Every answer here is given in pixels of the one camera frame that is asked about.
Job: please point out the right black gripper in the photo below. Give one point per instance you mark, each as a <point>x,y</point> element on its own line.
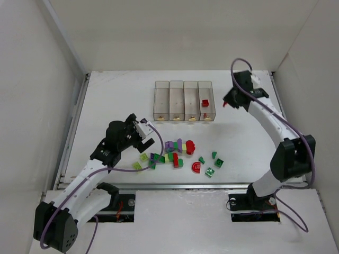
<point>233,98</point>

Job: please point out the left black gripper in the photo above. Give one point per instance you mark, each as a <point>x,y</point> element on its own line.
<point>136,135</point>

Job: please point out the red square lego brick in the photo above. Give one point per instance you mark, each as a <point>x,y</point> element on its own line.
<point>205,103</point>

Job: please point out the green square lego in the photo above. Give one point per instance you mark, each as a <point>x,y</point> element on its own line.
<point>218,163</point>
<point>209,172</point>

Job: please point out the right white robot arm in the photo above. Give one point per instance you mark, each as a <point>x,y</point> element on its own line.
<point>294,155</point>

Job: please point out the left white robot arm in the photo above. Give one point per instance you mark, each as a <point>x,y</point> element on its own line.
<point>57,223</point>

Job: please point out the purple lime lego cluster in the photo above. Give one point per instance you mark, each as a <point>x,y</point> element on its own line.
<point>176,146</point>

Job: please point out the red green lego stack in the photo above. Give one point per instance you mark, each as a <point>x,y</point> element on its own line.
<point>172,157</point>

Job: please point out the red round lego stack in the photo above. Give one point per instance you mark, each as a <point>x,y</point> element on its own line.
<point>190,147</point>

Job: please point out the red arch lego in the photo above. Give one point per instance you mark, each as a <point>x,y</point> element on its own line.
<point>196,167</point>

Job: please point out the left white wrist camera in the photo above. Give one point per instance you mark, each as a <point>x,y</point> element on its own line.
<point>144,127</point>

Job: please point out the aluminium rail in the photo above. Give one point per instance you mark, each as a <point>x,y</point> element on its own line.
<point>174,185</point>

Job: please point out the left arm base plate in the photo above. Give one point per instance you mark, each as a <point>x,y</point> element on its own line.
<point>123,211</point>

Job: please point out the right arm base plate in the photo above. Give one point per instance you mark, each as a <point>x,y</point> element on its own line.
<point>243,209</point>

